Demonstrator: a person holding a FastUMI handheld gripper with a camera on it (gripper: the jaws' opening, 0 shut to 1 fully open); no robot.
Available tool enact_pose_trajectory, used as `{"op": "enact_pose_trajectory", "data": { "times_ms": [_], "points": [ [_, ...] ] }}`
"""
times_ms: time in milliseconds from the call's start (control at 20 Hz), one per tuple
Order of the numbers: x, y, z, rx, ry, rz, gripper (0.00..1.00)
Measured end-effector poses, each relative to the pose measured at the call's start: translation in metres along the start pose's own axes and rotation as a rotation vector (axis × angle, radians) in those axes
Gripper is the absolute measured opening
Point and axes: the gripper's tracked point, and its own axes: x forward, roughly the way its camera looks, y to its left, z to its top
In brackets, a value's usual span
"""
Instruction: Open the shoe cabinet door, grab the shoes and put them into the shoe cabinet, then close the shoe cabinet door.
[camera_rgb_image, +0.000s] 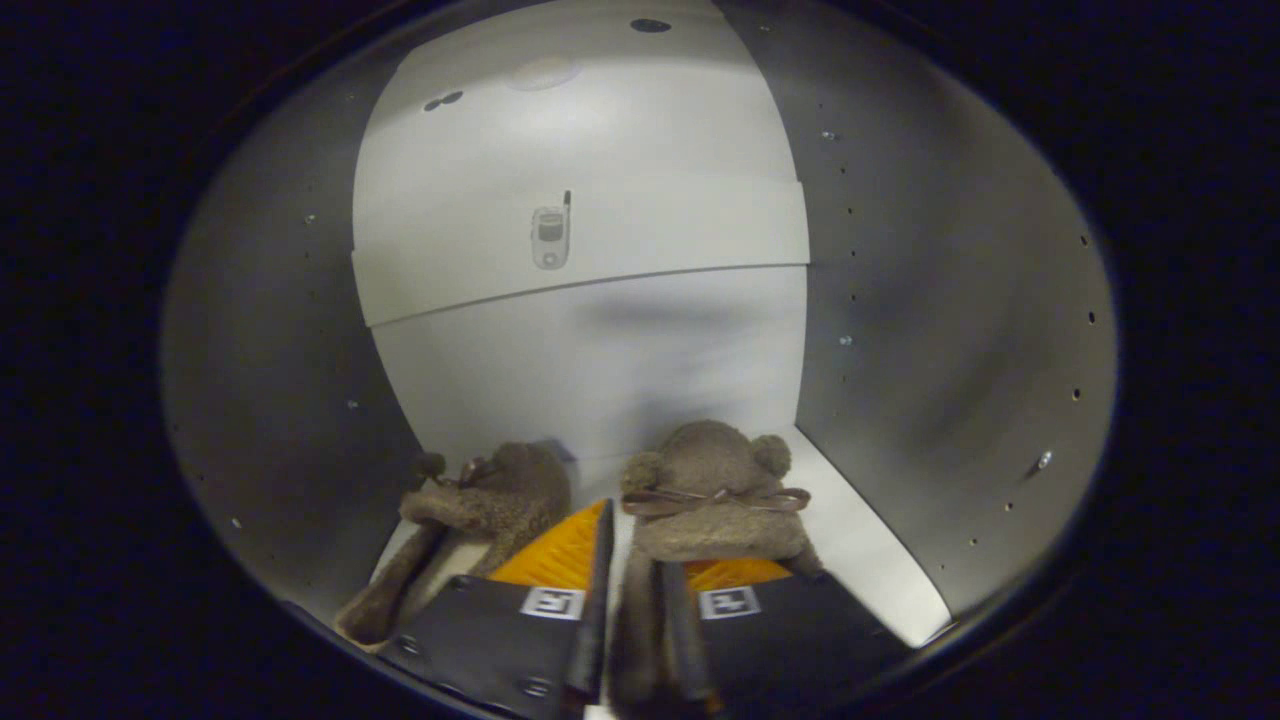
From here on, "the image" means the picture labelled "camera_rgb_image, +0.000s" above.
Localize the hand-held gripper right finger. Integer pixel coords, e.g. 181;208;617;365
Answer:
655;555;916;716

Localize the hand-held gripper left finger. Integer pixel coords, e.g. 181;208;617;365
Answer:
385;498;616;720

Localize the brown fuzzy shoe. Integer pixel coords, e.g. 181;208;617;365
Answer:
335;442;573;646
610;420;826;711

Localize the grey shoe cabinet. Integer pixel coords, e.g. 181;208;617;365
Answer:
160;0;1119;661

